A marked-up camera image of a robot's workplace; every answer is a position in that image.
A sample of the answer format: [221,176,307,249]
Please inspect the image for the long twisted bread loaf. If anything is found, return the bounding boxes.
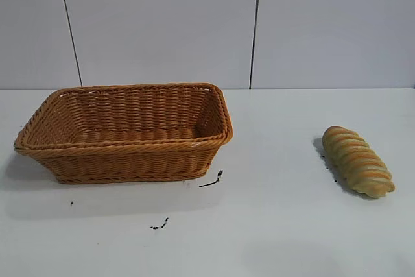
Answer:
[321,125,396,199]

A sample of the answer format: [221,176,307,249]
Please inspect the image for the brown woven wicker basket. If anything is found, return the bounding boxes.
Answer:
[13,82,235,185]

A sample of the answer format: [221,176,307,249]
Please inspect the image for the thin black cable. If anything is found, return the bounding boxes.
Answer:
[57,0,83,88]
[248,0,263,90]

